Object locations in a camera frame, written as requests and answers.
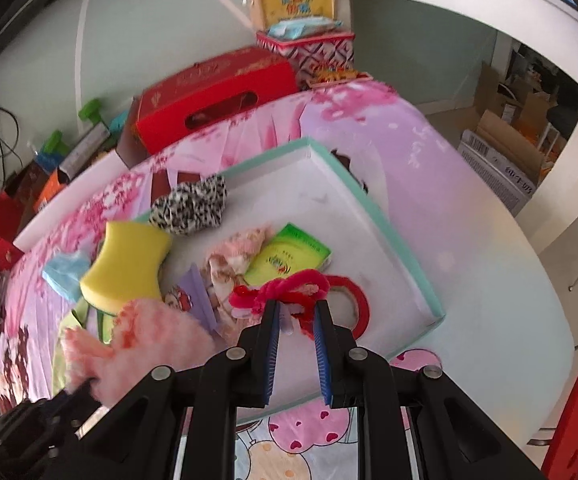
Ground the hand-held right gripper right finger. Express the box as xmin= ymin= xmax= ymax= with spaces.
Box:
xmin=313 ymin=300 xmax=544 ymax=480

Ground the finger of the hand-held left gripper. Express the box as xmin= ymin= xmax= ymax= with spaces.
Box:
xmin=39 ymin=377 xmax=97 ymax=426

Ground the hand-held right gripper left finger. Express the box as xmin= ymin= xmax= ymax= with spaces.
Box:
xmin=34 ymin=300 xmax=282 ymax=480

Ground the red pink pipe cleaner bow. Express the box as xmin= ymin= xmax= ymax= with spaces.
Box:
xmin=229 ymin=269 xmax=332 ymax=332

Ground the pink fluffy cloth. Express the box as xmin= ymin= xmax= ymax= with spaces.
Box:
xmin=61 ymin=299 xmax=217 ymax=406

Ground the pink printed cloth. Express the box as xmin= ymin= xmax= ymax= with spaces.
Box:
xmin=203 ymin=225 xmax=276 ymax=346

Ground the green tissue pack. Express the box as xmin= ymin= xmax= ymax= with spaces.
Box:
xmin=243 ymin=222 xmax=332 ymax=288

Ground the yellow sponge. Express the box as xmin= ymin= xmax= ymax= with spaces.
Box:
xmin=79 ymin=220 xmax=172 ymax=316

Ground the white tray teal rim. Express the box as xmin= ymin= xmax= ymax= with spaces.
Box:
xmin=131 ymin=137 xmax=447 ymax=408

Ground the leopard print scrunchie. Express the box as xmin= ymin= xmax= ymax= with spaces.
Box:
xmin=150 ymin=174 xmax=228 ymax=236

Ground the purple baby wipes pack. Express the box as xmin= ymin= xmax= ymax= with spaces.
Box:
xmin=166 ymin=262 xmax=224 ymax=336

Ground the blue face mask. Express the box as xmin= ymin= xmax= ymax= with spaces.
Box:
xmin=42 ymin=250 xmax=92 ymax=303

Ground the white foam board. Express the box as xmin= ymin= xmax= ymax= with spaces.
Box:
xmin=13 ymin=150 xmax=134 ymax=252

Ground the dark red paper bag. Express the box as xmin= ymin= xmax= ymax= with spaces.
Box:
xmin=4 ymin=160 xmax=50 ymax=197

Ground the printed blanket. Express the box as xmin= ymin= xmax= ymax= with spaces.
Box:
xmin=0 ymin=80 xmax=470 ymax=480

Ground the cardboard box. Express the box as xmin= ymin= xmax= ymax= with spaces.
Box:
xmin=456 ymin=110 xmax=564 ymax=217

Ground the red gift box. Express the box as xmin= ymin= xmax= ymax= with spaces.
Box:
xmin=117 ymin=46 xmax=298 ymax=168

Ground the red patterned basket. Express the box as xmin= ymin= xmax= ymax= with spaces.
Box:
xmin=256 ymin=29 xmax=357 ymax=86

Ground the blue wipes pack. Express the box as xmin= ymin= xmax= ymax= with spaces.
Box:
xmin=268 ymin=16 xmax=344 ymax=41

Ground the red tape ring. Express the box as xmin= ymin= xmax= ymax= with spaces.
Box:
xmin=299 ymin=275 xmax=370 ymax=342

